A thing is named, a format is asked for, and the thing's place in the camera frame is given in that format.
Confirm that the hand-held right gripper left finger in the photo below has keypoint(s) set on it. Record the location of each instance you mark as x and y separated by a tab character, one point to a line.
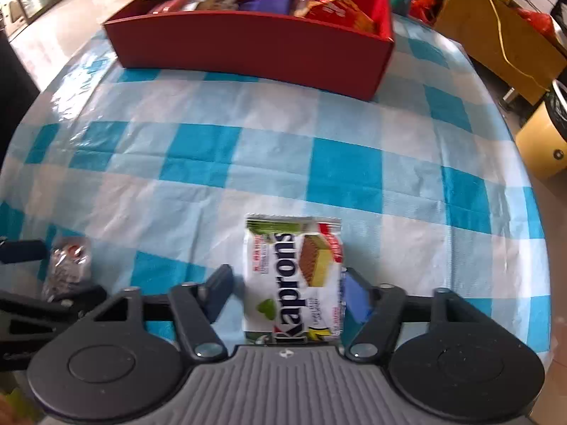
219	294

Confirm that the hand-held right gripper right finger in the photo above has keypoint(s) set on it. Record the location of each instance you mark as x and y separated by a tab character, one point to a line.
356	296

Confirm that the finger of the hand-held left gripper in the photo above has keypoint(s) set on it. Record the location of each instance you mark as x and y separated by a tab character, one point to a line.
84	299
22	251

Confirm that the silver printed snack packet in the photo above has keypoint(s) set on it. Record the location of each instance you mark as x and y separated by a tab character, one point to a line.
66	265

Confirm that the green and white wafer packet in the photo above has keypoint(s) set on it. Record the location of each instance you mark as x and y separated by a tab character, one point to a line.
292	283

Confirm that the red cardboard box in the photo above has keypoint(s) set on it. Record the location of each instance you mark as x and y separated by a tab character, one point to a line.
248	48

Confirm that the red and yellow snack packet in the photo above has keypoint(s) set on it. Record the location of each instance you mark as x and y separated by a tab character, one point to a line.
341	11

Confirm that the purple snack packet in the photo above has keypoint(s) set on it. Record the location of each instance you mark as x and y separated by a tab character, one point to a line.
265	4

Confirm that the blue checkered tablecloth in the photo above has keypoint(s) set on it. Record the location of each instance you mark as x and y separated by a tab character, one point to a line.
265	155

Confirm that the black chair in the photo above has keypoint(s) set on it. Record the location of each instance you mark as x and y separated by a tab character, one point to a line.
11	97

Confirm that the yellow trash bin black liner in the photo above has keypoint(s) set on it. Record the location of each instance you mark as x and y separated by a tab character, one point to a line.
540	146

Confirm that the red plastic bag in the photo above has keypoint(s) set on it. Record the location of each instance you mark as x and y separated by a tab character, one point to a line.
423	6
538	20

